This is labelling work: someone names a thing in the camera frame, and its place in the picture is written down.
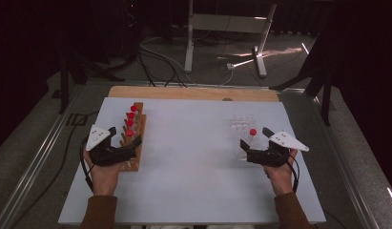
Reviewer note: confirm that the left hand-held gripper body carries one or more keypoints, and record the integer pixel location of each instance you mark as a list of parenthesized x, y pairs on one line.
[(96, 136)]

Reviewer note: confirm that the person's left hand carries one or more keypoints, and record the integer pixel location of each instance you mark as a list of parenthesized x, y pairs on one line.
[(103, 179)]

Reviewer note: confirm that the white table mat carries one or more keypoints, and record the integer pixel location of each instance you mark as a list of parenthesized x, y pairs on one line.
[(190, 159)]

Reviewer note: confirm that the white metal stand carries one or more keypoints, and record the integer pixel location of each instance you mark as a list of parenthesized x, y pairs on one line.
[(225, 24)]

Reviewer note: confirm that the metal floor rail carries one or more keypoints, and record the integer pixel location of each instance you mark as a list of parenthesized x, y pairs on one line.
[(34, 165), (346, 171)]

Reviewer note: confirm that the black tripod stand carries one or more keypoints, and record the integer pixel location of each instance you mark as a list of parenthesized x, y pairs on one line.
[(64, 79), (325, 95)]

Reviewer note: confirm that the wooden test tube rack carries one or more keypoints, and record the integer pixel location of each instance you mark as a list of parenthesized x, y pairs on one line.
[(138, 127)]

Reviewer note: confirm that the white power adapter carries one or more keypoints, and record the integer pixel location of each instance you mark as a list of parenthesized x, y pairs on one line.
[(230, 66)]

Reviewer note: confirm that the person's right hand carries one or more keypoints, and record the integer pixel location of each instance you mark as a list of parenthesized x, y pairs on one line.
[(281, 179)]

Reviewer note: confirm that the clear plastic test tube rack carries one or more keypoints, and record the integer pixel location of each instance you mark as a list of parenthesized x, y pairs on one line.
[(239, 122)]

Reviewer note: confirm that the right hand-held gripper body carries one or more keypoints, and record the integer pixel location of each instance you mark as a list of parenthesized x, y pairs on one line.
[(287, 140)]

